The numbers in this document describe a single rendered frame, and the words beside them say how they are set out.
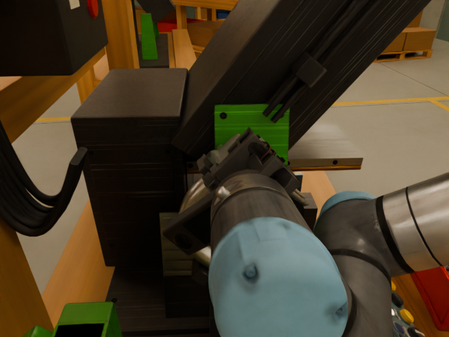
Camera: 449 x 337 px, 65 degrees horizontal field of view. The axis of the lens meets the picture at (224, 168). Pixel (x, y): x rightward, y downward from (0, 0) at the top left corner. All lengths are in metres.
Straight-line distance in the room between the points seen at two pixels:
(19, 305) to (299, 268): 0.43
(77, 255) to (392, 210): 0.71
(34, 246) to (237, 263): 2.25
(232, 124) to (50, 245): 1.95
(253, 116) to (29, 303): 0.41
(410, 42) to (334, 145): 6.17
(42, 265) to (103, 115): 1.72
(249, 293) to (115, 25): 1.16
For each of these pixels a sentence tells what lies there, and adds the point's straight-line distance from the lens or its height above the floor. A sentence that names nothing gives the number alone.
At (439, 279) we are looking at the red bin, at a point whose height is 0.89.
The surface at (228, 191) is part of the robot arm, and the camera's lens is 0.29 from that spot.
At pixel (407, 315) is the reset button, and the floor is 0.94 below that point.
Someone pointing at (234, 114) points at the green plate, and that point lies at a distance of 0.54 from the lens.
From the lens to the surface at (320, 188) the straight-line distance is 1.04.
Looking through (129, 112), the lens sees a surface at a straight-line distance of 0.62.
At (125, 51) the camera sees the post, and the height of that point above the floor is 1.19.
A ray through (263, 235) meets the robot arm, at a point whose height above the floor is 1.33.
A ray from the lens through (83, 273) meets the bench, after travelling 0.85.
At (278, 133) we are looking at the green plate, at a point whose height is 1.23.
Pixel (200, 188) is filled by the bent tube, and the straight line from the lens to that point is 0.53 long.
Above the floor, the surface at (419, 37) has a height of 0.35.
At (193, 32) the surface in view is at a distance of 3.71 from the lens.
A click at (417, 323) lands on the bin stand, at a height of 0.77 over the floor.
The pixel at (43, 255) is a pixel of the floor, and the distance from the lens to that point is 2.32.
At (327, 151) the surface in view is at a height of 1.13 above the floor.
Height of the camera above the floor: 1.46
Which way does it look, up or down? 31 degrees down
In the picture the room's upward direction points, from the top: straight up
